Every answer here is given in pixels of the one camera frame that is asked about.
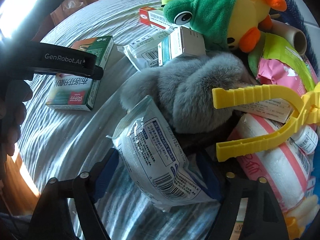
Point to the light green pack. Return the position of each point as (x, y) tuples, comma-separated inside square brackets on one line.
[(282, 52)]

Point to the pink striped tissue pack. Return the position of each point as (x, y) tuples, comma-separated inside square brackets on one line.
[(270, 165)]

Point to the long white box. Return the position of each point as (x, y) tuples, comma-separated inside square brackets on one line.
[(265, 110)]

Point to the white red medicine box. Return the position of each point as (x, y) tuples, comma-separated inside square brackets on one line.
[(160, 21)]

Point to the person's left hand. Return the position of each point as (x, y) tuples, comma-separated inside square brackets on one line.
[(13, 120)]

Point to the clear plastic bag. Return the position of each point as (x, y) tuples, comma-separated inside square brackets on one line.
[(73, 5)]

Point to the white blue packet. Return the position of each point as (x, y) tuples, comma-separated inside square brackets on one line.
[(155, 155), (142, 51)]

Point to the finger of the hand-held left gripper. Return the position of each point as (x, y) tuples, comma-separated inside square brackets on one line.
[(97, 73), (47, 10)]

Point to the yellow duck plush frog hood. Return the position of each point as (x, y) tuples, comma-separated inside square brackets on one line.
[(215, 12)]

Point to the grey furry plush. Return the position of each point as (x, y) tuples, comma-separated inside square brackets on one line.
[(195, 87)]

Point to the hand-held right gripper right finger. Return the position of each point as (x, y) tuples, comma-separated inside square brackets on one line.
[(213, 180)]

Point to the yellow duck snowball clamp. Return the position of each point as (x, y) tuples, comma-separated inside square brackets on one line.
[(275, 92)]

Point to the pink plastic pack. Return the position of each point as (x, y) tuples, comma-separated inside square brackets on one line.
[(280, 76)]

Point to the cardboard-core film roll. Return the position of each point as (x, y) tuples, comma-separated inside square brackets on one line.
[(292, 36)]

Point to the yellow white plush toy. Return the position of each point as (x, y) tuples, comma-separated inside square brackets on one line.
[(302, 217)]

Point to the green medicine box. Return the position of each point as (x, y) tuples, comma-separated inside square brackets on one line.
[(75, 92)]

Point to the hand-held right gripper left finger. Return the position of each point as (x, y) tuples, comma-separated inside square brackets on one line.
[(107, 172)]

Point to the teal white small box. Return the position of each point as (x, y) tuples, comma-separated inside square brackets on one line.
[(182, 45)]

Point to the small white medicine bottle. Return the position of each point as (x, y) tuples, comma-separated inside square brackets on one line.
[(306, 140)]

